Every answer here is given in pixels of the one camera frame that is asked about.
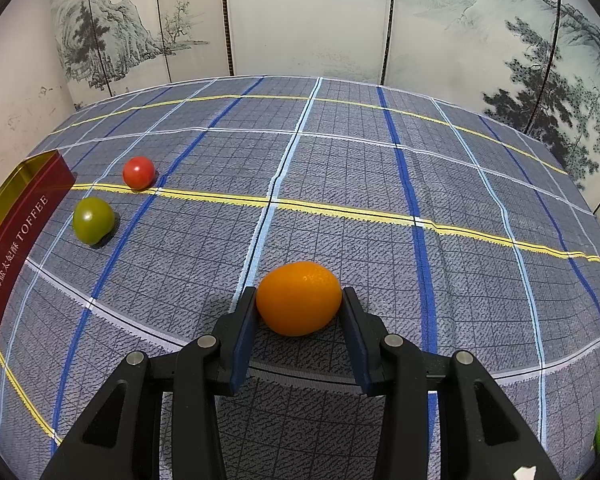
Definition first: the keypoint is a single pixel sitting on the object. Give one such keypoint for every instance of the landscape painted folding screen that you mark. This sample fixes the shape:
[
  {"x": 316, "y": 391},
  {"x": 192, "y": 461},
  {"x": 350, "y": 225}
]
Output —
[{"x": 305, "y": 15}]

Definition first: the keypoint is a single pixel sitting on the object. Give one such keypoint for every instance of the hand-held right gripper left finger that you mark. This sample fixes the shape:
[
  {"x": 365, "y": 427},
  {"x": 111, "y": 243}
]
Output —
[{"x": 244, "y": 345}]

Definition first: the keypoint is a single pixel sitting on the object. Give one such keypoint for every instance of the oval orange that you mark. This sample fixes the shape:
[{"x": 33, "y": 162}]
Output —
[{"x": 299, "y": 297}]

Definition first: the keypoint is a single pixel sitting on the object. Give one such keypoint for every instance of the red tomato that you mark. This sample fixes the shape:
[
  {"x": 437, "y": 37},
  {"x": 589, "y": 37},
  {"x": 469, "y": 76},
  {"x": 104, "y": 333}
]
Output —
[{"x": 139, "y": 172}]

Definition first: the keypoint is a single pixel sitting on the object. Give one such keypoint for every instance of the white paper scrap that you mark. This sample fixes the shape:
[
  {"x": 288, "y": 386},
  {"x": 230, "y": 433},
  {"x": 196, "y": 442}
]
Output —
[{"x": 525, "y": 474}]

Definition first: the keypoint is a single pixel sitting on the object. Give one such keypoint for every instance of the plaid grey blue tablecloth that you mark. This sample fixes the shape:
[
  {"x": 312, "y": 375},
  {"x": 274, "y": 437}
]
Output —
[{"x": 380, "y": 260}]

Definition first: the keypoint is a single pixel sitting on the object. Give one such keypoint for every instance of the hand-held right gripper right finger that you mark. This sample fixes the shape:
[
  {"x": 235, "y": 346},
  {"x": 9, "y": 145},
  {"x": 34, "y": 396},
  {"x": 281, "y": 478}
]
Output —
[{"x": 357, "y": 350}]

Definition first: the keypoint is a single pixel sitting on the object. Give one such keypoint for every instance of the red and gold tin box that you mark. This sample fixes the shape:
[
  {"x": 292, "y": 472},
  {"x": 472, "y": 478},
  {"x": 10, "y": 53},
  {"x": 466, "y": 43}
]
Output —
[{"x": 25, "y": 240}]

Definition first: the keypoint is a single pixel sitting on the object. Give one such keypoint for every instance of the green persimmon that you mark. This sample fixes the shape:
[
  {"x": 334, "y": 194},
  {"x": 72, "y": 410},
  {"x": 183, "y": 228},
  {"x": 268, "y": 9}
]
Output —
[{"x": 94, "y": 221}]

